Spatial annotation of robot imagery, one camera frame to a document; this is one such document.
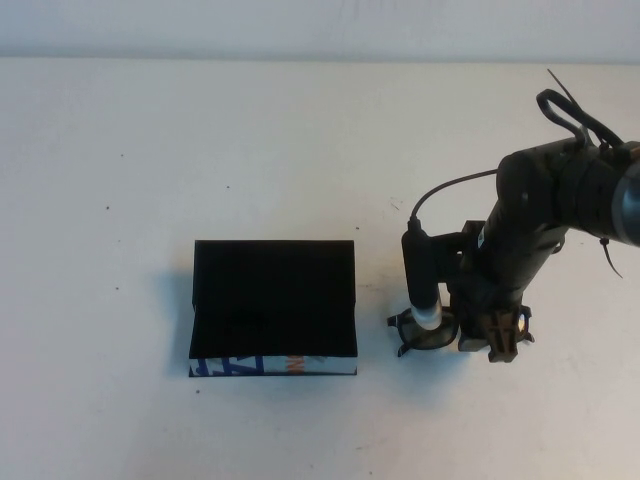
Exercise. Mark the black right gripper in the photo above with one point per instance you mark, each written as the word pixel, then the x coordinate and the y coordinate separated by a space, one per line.
pixel 510 260

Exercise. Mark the black framed glasses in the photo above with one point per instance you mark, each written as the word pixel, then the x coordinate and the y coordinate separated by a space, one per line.
pixel 425 341

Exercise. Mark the black printed glasses case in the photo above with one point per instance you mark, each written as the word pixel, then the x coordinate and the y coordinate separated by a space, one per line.
pixel 270 290

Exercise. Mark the black and grey right robot arm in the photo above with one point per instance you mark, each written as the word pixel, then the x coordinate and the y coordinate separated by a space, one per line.
pixel 580 190

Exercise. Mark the black right camera mount bracket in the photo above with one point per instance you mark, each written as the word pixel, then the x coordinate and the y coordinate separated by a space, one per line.
pixel 450 250

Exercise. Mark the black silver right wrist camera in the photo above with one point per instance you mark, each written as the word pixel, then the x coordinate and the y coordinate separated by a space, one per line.
pixel 420 270

